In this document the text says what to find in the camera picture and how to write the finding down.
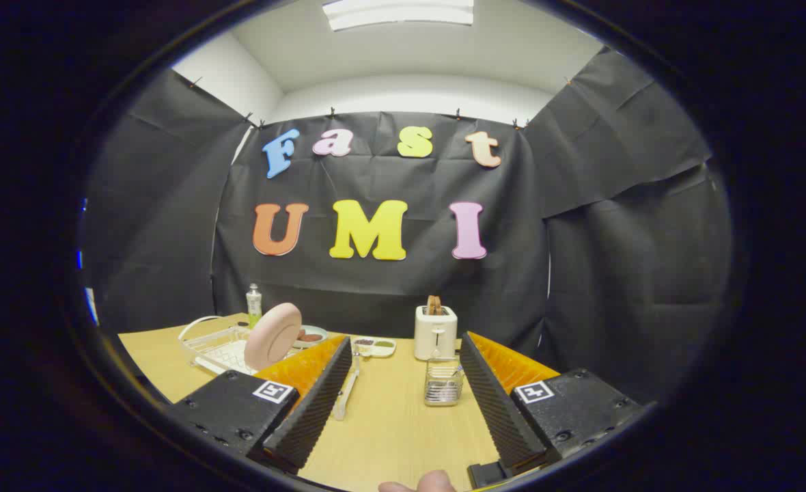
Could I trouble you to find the pink plate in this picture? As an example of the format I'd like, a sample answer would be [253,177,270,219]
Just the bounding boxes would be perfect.
[244,303,303,372]

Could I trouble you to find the white wire dish rack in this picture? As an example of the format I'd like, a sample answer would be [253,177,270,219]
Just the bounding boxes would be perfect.
[178,316,361,421]

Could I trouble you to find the metal wire basket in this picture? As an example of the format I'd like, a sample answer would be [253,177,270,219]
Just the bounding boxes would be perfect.
[424,356,464,407]

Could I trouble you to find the white toaster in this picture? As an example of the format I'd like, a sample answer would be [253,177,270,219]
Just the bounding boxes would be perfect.
[414,305,458,361]

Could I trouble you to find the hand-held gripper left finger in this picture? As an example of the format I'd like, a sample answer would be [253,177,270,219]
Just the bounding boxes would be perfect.
[167,335,353,476]

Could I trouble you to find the white divided condiment tray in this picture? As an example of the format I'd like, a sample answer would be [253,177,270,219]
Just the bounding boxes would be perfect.
[352,336,397,358]

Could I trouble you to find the ceiling light panel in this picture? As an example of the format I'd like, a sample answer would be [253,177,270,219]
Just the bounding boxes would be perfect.
[321,0,475,32]

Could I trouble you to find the pale green plate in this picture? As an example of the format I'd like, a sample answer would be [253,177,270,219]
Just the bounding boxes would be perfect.
[294,325,329,349]

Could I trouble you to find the black backdrop cloth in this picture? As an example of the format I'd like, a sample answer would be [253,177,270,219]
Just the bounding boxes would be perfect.
[79,46,735,404]

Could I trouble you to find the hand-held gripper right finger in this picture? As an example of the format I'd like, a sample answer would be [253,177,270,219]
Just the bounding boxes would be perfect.
[459,331,646,489]

